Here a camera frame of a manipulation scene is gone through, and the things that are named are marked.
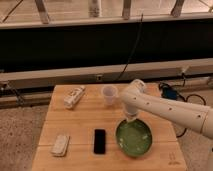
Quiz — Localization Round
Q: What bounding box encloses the blue black device on floor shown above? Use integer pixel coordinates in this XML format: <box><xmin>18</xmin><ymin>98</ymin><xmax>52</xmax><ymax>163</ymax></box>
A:
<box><xmin>162</xmin><ymin>88</ymin><xmax>177</xmax><ymax>100</ymax></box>

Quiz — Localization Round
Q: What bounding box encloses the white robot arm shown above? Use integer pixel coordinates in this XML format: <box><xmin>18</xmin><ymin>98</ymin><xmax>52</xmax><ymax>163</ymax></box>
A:
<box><xmin>120</xmin><ymin>79</ymin><xmax>213</xmax><ymax>140</ymax></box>

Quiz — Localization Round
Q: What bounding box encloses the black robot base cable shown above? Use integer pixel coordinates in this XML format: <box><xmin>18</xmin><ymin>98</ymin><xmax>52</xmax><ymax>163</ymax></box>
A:
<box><xmin>158</xmin><ymin>81</ymin><xmax>207</xmax><ymax>139</ymax></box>

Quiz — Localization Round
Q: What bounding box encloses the translucent plastic cup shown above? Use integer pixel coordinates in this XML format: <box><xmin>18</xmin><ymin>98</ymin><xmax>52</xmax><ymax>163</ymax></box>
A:
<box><xmin>101</xmin><ymin>85</ymin><xmax>118</xmax><ymax>106</ymax></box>

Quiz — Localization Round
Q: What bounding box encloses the green ceramic bowl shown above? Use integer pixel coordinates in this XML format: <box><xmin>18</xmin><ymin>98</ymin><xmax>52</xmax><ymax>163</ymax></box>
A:
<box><xmin>115</xmin><ymin>119</ymin><xmax>152</xmax><ymax>158</ymax></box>

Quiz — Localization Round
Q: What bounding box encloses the black smartphone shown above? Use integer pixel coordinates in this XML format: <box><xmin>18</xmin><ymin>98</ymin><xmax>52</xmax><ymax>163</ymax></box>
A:
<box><xmin>94</xmin><ymin>129</ymin><xmax>106</xmax><ymax>154</ymax></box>

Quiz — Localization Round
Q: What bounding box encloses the black hanging cable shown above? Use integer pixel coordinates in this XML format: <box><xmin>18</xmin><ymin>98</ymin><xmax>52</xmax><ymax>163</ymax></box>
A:
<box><xmin>113</xmin><ymin>13</ymin><xmax>145</xmax><ymax>83</ymax></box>

